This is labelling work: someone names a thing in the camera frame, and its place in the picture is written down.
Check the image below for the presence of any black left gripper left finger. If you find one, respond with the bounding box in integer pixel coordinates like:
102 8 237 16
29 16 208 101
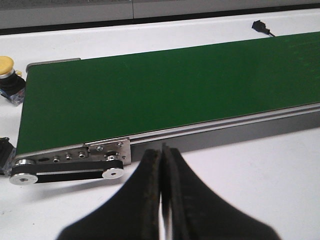
58 149 161 240

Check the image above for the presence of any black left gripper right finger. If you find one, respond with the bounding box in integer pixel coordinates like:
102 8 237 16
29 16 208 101
160 144 279 240

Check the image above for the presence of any green conveyor belt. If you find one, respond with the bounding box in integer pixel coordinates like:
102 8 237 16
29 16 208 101
17 32 320 154

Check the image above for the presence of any black switch at left edge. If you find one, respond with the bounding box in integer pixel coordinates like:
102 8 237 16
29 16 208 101
0 137 16 176

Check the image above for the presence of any aluminium conveyor side rail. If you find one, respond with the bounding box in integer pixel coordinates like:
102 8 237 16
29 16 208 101
14 103 320 166

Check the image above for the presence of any black sensor with cable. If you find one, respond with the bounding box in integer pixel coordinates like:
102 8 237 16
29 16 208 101
251 20 275 37

